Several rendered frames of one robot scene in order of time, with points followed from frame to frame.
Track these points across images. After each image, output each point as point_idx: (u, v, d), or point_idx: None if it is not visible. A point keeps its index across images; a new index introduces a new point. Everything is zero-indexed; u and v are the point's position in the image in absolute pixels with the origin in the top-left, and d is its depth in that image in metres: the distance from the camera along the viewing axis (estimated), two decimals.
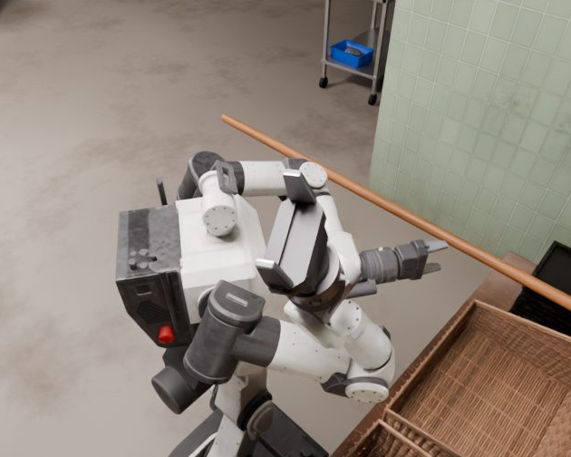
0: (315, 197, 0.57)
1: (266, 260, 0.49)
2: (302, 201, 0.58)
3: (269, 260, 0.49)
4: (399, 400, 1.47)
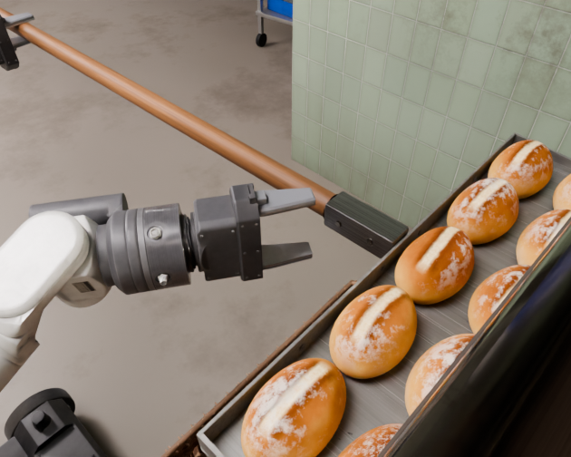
0: (266, 268, 0.55)
1: (313, 199, 0.51)
2: None
3: (314, 201, 0.51)
4: (190, 448, 0.86)
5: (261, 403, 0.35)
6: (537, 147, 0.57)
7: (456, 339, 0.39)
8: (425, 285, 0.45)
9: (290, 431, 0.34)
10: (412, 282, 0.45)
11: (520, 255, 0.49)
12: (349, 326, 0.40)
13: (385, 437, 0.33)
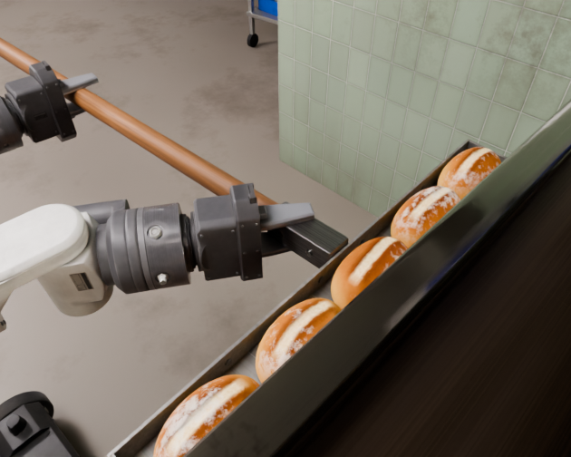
0: (266, 256, 0.53)
1: (312, 213, 0.52)
2: None
3: (313, 216, 0.52)
4: None
5: (171, 423, 0.34)
6: (485, 154, 0.56)
7: None
8: None
9: None
10: (345, 295, 0.44)
11: None
12: (272, 342, 0.39)
13: None
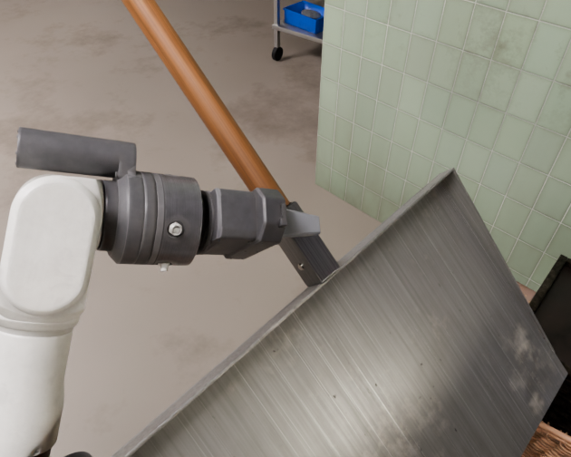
0: None
1: (316, 227, 0.53)
2: None
3: (316, 230, 0.53)
4: None
5: None
6: None
7: None
8: None
9: None
10: None
11: None
12: None
13: None
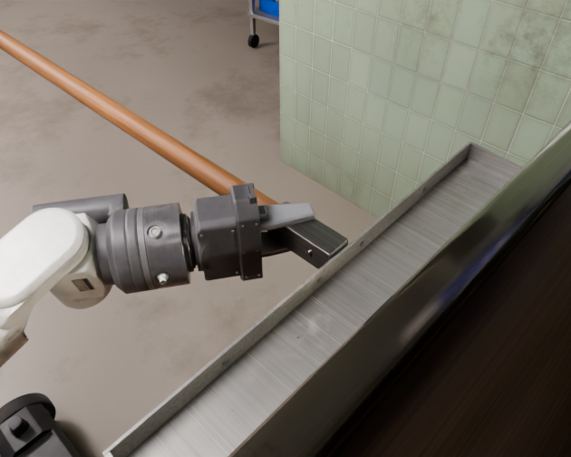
0: (266, 256, 0.53)
1: (313, 213, 0.52)
2: None
3: (313, 216, 0.52)
4: None
5: None
6: None
7: None
8: None
9: None
10: None
11: None
12: None
13: None
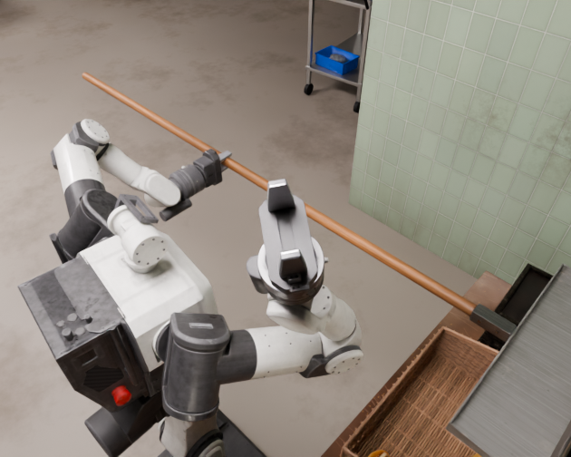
0: (294, 200, 0.57)
1: (290, 251, 0.49)
2: (281, 209, 0.57)
3: (294, 249, 0.49)
4: (358, 436, 1.40)
5: None
6: None
7: None
8: None
9: None
10: None
11: None
12: None
13: None
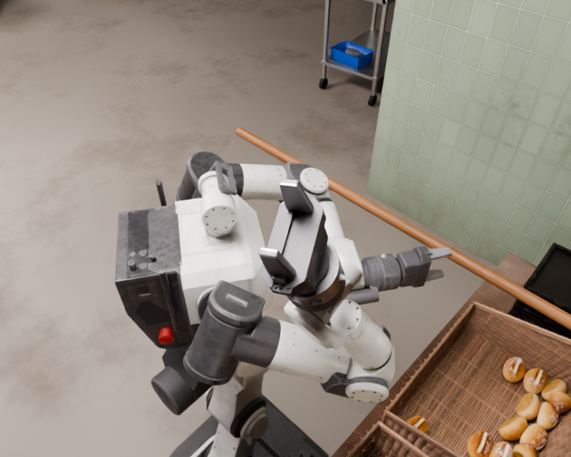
0: (313, 206, 0.56)
1: (269, 249, 0.49)
2: (299, 210, 0.57)
3: (273, 249, 0.49)
4: (398, 402, 1.48)
5: None
6: None
7: (500, 445, 1.43)
8: None
9: None
10: None
11: (544, 420, 1.47)
12: None
13: None
